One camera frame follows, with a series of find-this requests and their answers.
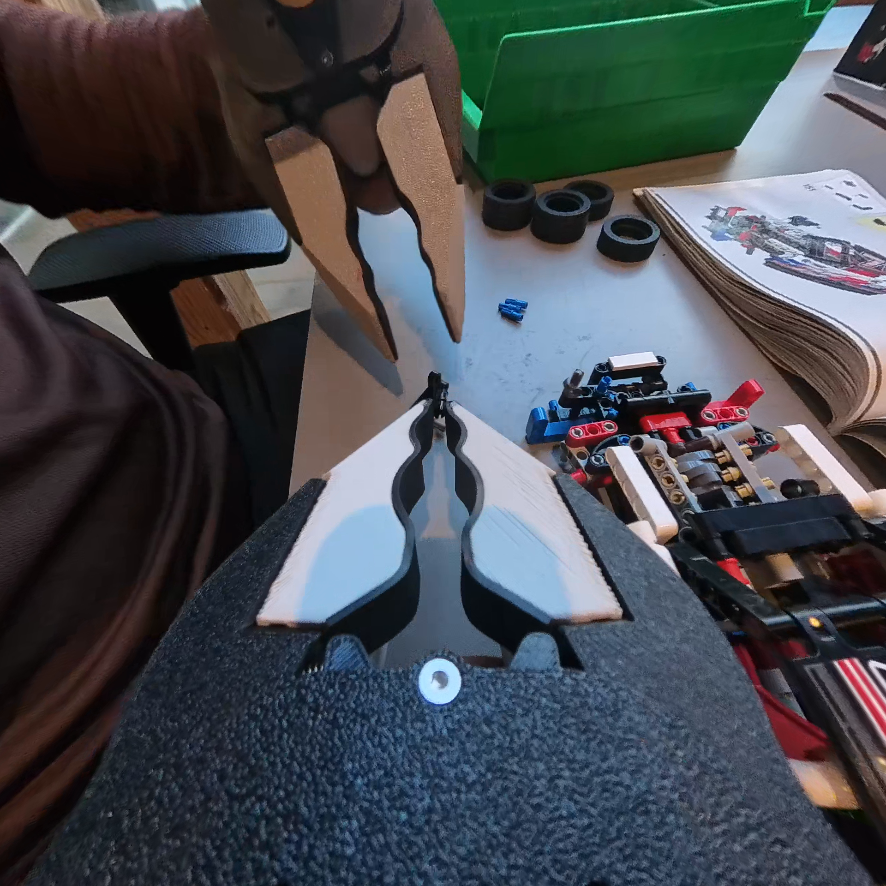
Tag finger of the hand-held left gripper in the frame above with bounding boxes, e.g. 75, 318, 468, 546
377, 72, 466, 345
265, 126, 400, 362

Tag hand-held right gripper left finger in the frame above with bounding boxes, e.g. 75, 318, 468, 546
256, 399, 434, 653

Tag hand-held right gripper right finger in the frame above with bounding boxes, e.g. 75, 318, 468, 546
446, 400, 625, 653

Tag green plastic bin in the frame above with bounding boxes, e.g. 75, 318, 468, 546
432, 0, 838, 184

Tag brick model race car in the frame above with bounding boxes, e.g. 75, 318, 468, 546
525, 352, 886, 859

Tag grey desk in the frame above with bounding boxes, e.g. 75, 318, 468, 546
289, 7, 886, 669

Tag black rubber tyre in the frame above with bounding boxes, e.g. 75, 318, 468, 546
482, 180, 537, 231
597, 215, 662, 263
532, 190, 591, 245
564, 180, 616, 221

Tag wooden cabinet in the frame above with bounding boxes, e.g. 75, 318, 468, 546
66, 208, 271, 347

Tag person's black trousers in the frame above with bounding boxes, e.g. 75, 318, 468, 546
194, 308, 312, 527

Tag black chair armrest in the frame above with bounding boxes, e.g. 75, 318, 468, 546
26, 210, 292, 371

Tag open instruction booklet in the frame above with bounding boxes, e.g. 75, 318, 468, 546
633, 169, 886, 458

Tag black cardboard toy box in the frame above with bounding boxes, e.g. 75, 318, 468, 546
834, 0, 886, 87

